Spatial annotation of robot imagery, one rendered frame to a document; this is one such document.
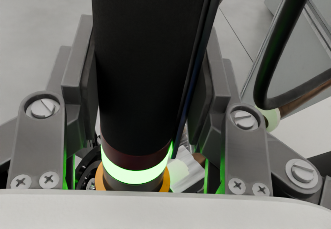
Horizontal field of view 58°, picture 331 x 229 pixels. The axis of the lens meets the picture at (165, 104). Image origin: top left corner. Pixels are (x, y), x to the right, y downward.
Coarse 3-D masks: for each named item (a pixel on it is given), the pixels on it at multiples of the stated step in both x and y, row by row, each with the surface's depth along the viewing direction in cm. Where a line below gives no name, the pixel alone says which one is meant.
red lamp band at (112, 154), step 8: (104, 144) 13; (168, 144) 13; (104, 152) 13; (112, 152) 13; (120, 152) 12; (160, 152) 13; (112, 160) 13; (120, 160) 13; (128, 160) 13; (136, 160) 13; (144, 160) 13; (152, 160) 13; (160, 160) 13; (128, 168) 13; (136, 168) 13; (144, 168) 13
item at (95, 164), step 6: (96, 150) 41; (90, 156) 41; (96, 156) 41; (84, 162) 42; (90, 162) 42; (96, 162) 40; (78, 168) 42; (84, 168) 42; (90, 168) 40; (96, 168) 39; (78, 174) 42; (84, 174) 40; (90, 174) 40; (78, 180) 42; (84, 180) 40; (78, 186) 40; (84, 186) 40
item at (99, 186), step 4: (100, 164) 17; (100, 168) 17; (96, 172) 17; (100, 172) 17; (168, 172) 18; (96, 176) 17; (100, 176) 17; (164, 176) 17; (168, 176) 17; (96, 180) 17; (100, 180) 17; (164, 180) 17; (168, 180) 17; (96, 184) 17; (100, 184) 16; (164, 184) 17; (168, 184) 17; (96, 188) 16; (100, 188) 16; (104, 188) 16; (164, 188) 17; (168, 188) 17
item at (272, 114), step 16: (288, 0) 15; (304, 0) 14; (288, 16) 15; (272, 32) 16; (288, 32) 16; (272, 48) 17; (272, 64) 18; (256, 80) 19; (320, 80) 28; (256, 96) 20; (288, 96) 25; (272, 112) 25; (272, 128) 25
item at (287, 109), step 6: (324, 84) 29; (330, 84) 30; (312, 90) 29; (318, 90) 29; (324, 90) 30; (306, 96) 28; (312, 96) 29; (294, 102) 27; (300, 102) 28; (282, 108) 26; (288, 108) 27; (294, 108) 27; (282, 114) 26; (198, 156) 22; (198, 162) 22; (204, 162) 22
